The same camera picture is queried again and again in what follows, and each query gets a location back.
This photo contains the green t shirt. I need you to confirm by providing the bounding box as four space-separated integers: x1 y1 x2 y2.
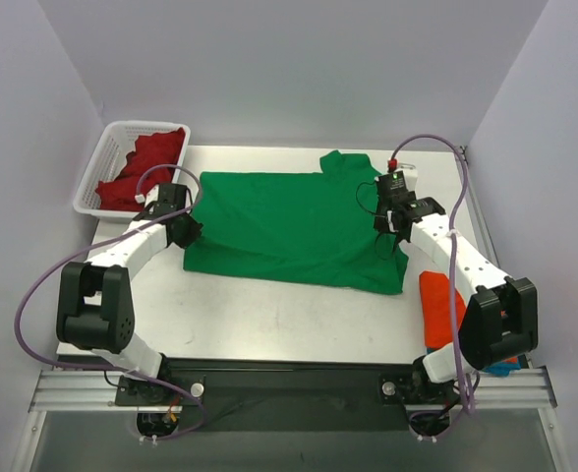
183 150 408 295

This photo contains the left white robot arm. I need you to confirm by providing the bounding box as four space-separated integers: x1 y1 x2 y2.
56 183 202 405

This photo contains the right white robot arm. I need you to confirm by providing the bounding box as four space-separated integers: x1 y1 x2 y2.
375 170 539 401

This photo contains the dark red t shirt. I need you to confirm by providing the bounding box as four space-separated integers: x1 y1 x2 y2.
95 128 186 212

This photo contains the white plastic basket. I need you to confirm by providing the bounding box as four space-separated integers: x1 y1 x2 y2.
73 120 191 223

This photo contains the folded orange t shirt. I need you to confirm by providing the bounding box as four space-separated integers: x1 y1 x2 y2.
419 271 453 351

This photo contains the folded blue t shirt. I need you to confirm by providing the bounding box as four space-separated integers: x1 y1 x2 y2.
422 343 521 384

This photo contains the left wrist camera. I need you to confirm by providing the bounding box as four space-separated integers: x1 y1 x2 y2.
135 184 162 206

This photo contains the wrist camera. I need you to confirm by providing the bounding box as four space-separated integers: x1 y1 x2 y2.
135 184 162 206
387 158 418 190

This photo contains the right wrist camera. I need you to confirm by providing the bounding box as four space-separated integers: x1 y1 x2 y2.
387 158 418 190

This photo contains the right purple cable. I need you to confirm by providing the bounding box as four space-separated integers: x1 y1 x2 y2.
394 134 480 439

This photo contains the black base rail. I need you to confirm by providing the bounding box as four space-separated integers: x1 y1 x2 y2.
114 356 467 434

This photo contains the aluminium frame rail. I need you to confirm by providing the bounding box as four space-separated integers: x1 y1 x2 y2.
11 145 573 472

